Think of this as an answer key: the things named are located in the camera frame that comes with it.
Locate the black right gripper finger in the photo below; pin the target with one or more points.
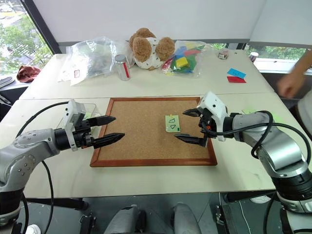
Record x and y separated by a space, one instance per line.
192 140
193 112

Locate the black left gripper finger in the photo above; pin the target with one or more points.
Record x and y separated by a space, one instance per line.
109 139
102 120

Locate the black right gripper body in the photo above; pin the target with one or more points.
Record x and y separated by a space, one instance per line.
207 122

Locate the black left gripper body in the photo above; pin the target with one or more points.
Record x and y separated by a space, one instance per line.
84 137

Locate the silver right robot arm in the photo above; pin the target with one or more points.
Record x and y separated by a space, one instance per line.
280 146

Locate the person's bare forearm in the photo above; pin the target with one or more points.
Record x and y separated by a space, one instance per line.
302 63

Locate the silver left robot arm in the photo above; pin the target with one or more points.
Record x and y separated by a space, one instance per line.
31 146

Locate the green paper note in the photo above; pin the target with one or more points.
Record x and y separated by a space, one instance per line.
172 123

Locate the wood-framed cork board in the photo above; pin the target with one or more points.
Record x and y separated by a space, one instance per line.
141 136

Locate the person's bare hand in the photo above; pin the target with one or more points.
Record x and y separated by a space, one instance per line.
288 85

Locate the clear plastic box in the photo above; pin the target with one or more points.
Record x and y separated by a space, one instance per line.
93 109

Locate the red paper card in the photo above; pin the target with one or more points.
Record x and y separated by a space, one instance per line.
236 79

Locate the bag of colourful blocks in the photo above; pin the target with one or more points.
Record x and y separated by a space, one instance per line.
184 59

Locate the glass jar with silver lid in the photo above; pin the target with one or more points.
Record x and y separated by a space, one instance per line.
122 68

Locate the blue paper card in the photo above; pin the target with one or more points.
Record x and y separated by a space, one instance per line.
235 72

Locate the clear plastic bag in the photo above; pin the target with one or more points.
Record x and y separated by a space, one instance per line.
92 58

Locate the clear plastic container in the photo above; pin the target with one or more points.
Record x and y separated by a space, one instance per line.
223 54

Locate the small white cup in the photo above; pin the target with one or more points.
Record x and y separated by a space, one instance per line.
253 57

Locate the grey rounded robot leg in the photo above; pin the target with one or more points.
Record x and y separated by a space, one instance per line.
124 220
185 219

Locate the brown plush teddy bear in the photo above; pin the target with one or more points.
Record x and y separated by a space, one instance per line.
143 48

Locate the dark red cloth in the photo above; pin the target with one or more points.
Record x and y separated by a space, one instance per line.
28 73

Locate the white shoe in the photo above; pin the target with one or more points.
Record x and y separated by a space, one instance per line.
260 199
33 229

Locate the person's light clothing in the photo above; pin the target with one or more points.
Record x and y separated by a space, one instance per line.
306 112

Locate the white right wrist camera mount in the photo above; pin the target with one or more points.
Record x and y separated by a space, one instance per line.
215 103

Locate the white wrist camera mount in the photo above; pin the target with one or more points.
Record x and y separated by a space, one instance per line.
215 103
72 111

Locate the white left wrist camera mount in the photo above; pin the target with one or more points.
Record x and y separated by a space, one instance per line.
72 111

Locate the black window frame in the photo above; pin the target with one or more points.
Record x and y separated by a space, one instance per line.
41 26

